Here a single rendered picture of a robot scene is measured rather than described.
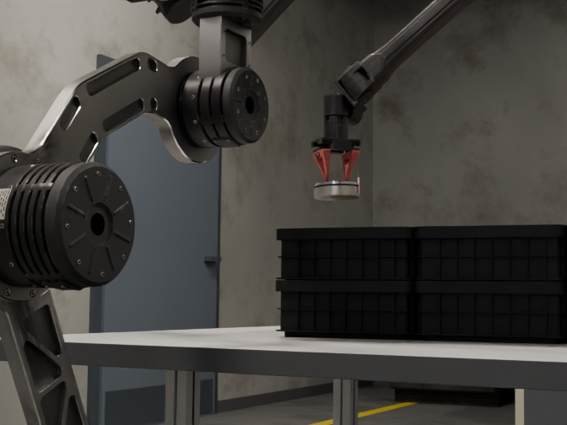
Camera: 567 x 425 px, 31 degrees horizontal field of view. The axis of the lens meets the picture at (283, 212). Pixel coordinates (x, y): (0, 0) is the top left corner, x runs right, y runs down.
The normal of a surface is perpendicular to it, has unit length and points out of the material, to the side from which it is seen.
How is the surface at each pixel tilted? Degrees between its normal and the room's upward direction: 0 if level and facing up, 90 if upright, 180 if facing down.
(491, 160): 90
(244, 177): 90
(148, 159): 90
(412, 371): 90
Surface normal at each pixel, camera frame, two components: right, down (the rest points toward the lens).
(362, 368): -0.47, -0.08
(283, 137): 0.88, -0.03
